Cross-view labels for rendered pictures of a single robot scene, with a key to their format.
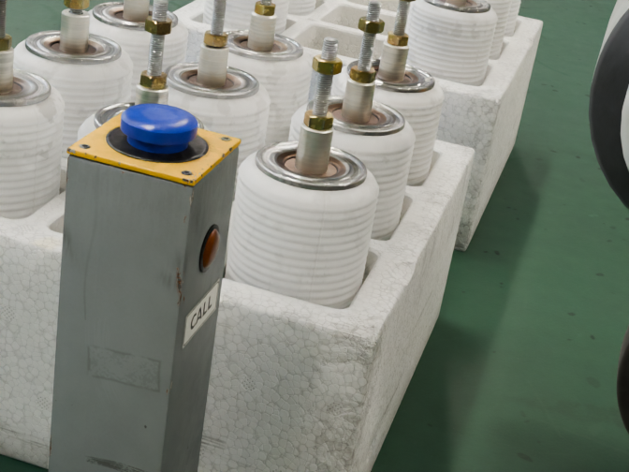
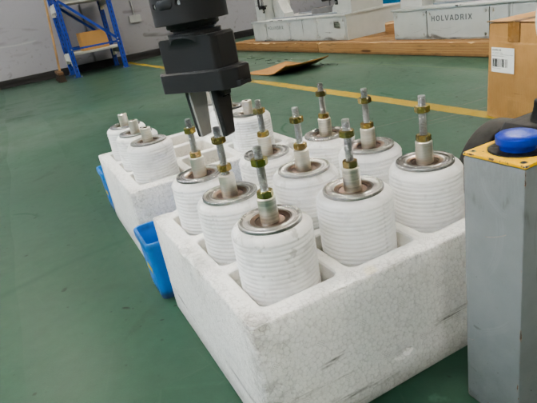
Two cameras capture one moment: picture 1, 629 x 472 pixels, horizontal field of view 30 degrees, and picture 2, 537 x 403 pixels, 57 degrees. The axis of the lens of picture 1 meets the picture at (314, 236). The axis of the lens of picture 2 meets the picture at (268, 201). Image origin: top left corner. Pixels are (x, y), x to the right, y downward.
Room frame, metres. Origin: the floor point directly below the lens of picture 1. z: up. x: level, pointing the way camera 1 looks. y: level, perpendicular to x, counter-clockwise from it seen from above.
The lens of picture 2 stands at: (0.36, 0.55, 0.49)
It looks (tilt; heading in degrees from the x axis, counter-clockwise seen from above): 22 degrees down; 324
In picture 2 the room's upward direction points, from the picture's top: 10 degrees counter-clockwise
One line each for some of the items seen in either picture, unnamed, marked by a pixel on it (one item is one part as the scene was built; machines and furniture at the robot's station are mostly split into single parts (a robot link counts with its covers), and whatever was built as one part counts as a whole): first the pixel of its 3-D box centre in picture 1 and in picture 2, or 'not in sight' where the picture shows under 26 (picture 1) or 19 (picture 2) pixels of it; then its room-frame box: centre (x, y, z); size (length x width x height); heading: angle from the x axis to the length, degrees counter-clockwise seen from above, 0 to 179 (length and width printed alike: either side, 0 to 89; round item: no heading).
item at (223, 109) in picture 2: not in sight; (226, 110); (0.88, 0.21, 0.37); 0.03 x 0.02 x 0.06; 110
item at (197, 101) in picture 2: not in sight; (197, 111); (0.92, 0.22, 0.37); 0.03 x 0.02 x 0.06; 110
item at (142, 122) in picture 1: (158, 133); (518, 142); (0.57, 0.09, 0.32); 0.04 x 0.04 x 0.02
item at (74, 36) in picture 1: (74, 32); (228, 185); (0.90, 0.21, 0.26); 0.02 x 0.02 x 0.03
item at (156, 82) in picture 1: (153, 79); (350, 163); (0.76, 0.12, 0.29); 0.02 x 0.02 x 0.01; 4
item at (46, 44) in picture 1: (73, 48); (229, 193); (0.90, 0.21, 0.25); 0.08 x 0.08 x 0.01
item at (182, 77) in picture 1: (211, 81); (304, 168); (0.87, 0.10, 0.25); 0.08 x 0.08 x 0.01
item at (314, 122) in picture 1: (318, 119); (423, 137); (0.73, 0.01, 0.29); 0.02 x 0.02 x 0.01; 54
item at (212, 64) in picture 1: (212, 66); (302, 160); (0.87, 0.10, 0.26); 0.02 x 0.02 x 0.03
